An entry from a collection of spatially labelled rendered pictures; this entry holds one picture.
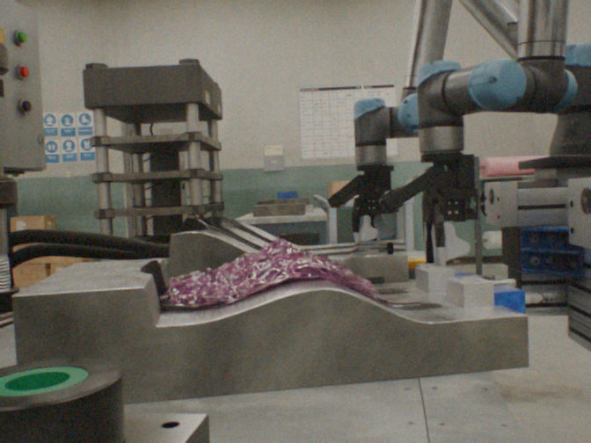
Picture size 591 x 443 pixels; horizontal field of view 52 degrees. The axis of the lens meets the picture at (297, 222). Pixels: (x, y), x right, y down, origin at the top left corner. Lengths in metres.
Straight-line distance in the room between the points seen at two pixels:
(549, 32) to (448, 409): 0.70
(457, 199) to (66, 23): 7.39
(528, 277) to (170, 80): 3.98
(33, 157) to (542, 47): 1.15
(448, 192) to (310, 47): 6.60
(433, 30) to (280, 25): 6.37
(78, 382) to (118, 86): 4.74
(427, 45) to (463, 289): 0.72
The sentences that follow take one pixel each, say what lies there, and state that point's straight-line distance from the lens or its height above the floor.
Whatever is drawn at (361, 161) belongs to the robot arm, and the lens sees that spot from 1.42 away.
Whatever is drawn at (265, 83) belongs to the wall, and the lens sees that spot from 7.51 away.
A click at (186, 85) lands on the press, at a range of 4.90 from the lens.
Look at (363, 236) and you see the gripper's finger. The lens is 1.42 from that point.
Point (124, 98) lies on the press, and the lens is 5.00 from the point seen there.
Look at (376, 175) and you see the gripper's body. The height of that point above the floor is 1.02.
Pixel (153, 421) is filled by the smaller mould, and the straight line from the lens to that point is 0.36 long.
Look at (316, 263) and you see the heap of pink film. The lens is 0.66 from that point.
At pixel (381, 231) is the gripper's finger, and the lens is 1.49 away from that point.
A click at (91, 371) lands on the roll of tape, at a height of 0.90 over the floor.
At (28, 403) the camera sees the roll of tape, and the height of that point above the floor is 0.91.
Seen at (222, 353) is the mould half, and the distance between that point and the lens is 0.60.
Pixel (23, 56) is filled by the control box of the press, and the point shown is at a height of 1.34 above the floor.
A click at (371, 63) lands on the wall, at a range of 7.58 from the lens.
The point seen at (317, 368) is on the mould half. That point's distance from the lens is 0.61.
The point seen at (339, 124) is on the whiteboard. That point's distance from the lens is 7.43.
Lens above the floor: 0.99
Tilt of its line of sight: 3 degrees down
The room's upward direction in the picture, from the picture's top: 2 degrees counter-clockwise
